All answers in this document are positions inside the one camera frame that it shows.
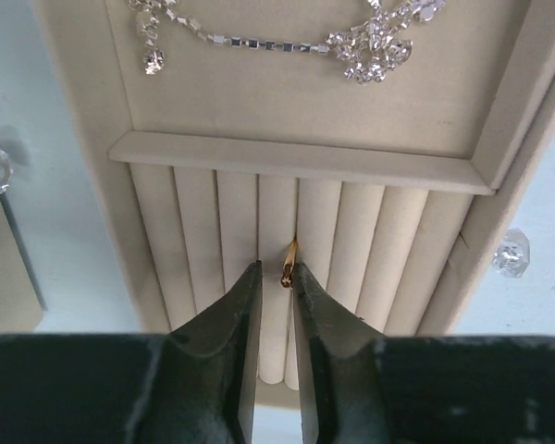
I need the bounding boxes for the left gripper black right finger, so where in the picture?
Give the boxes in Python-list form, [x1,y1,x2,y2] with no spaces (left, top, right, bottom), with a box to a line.
[292,263,384,443]

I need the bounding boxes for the clear crystal drawer knob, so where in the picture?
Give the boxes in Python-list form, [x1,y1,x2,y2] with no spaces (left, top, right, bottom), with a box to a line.
[492,228,531,278]

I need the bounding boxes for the silver rhinestone chain necklace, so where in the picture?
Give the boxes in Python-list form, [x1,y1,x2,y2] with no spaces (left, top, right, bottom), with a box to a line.
[124,0,450,87]

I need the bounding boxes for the beige jewelry box clear case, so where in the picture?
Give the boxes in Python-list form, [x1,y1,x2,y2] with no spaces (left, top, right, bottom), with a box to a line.
[0,194,43,333]

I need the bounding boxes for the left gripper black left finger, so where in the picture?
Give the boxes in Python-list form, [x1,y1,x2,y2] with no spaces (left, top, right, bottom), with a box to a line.
[166,259,264,444]

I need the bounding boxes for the gold ring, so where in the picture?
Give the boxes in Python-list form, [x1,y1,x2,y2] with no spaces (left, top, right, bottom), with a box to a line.
[279,235,301,289]

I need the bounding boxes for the beige velvet ring tray drawer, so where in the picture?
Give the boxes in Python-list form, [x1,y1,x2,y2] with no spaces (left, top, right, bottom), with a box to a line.
[32,1,555,404]

